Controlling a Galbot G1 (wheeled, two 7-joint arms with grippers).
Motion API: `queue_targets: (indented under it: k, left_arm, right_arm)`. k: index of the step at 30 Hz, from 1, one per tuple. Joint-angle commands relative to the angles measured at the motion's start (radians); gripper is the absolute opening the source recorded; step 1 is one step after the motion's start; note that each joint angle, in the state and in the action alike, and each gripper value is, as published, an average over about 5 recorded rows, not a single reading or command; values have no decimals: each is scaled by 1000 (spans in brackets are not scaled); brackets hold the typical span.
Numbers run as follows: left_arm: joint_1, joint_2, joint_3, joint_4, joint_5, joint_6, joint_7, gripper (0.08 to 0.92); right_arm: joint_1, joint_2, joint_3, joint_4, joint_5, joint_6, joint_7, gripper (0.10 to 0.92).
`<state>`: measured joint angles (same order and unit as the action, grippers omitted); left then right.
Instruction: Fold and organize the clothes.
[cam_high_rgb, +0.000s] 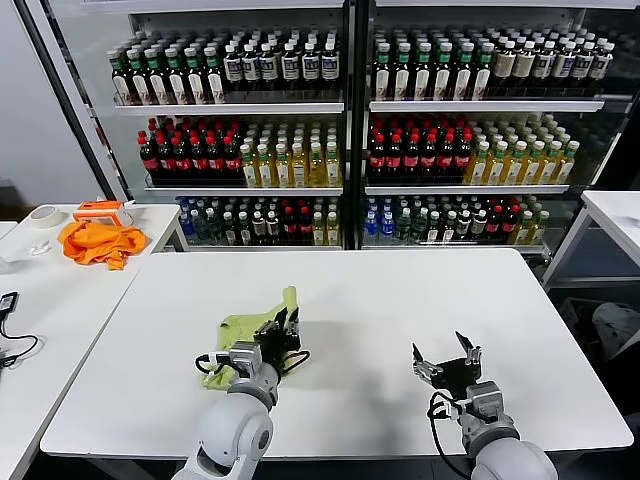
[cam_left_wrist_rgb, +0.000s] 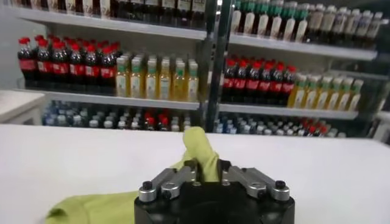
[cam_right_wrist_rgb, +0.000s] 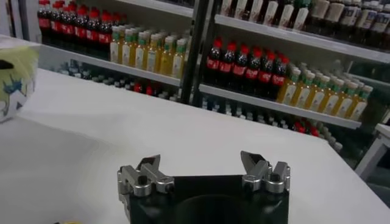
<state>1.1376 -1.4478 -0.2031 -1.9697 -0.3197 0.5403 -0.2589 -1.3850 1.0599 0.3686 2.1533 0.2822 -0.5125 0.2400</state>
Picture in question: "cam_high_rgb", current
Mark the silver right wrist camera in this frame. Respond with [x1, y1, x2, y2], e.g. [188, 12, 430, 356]
[466, 380, 507, 422]

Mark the black adapter cable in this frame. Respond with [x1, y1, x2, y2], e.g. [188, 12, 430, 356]
[0, 309, 40, 369]

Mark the red cap cola bottle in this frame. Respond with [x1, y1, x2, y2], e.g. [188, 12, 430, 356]
[402, 132, 421, 182]
[282, 205, 299, 245]
[485, 204, 503, 241]
[368, 132, 387, 182]
[137, 130, 159, 184]
[436, 131, 456, 182]
[297, 205, 314, 245]
[419, 132, 438, 182]
[501, 203, 519, 240]
[453, 131, 473, 182]
[172, 131, 193, 184]
[155, 130, 176, 184]
[206, 131, 226, 184]
[385, 132, 403, 182]
[189, 131, 210, 184]
[222, 131, 243, 184]

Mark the drinks display shelf rack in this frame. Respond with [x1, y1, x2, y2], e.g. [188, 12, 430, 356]
[49, 0, 640, 256]

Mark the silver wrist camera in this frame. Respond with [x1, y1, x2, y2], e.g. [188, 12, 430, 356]
[466, 380, 507, 422]
[227, 340, 265, 382]

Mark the black left camera cable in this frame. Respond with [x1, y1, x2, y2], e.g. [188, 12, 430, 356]
[194, 351, 232, 377]

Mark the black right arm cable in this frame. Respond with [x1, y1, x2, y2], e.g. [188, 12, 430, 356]
[426, 390, 474, 469]

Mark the white cap beige label bottle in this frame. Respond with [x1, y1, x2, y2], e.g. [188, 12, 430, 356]
[493, 40, 519, 91]
[513, 40, 538, 91]

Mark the orange and white box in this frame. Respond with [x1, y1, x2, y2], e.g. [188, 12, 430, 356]
[73, 199, 135, 227]

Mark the white cap blue label bottle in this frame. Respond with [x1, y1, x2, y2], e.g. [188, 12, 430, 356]
[570, 41, 596, 92]
[320, 42, 342, 94]
[280, 42, 302, 94]
[300, 42, 322, 94]
[532, 40, 557, 91]
[223, 43, 245, 94]
[587, 41, 616, 92]
[551, 41, 577, 92]
[259, 43, 280, 94]
[241, 43, 263, 94]

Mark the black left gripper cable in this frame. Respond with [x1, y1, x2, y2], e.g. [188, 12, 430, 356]
[277, 349, 312, 374]

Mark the green cap dark bottle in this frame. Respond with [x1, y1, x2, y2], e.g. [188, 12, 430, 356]
[125, 47, 150, 106]
[163, 45, 187, 105]
[393, 42, 414, 101]
[473, 42, 496, 101]
[454, 42, 476, 101]
[373, 42, 394, 101]
[434, 42, 456, 101]
[143, 46, 168, 106]
[182, 45, 207, 105]
[414, 42, 435, 101]
[202, 44, 227, 105]
[108, 47, 132, 106]

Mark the grey fabric bundle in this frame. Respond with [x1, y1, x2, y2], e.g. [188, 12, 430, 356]
[592, 302, 640, 361]

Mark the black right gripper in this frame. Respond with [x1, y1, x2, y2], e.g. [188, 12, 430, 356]
[410, 329, 485, 392]

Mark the white side table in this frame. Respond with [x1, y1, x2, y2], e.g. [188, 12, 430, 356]
[542, 189, 640, 291]
[0, 202, 190, 480]

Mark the yellow-green t-shirt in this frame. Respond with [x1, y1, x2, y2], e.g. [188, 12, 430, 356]
[201, 285, 301, 392]

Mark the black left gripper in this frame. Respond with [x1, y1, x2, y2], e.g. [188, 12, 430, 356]
[253, 305, 302, 370]

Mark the black slanted frame bar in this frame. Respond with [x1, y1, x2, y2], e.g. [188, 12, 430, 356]
[14, 0, 129, 201]

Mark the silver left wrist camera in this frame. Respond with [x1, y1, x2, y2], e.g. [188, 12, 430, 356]
[227, 340, 265, 382]

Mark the beige masking tape roll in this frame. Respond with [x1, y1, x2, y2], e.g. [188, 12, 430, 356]
[28, 204, 65, 230]

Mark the crumpled orange cloth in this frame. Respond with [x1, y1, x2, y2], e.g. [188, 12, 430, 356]
[57, 219, 150, 271]

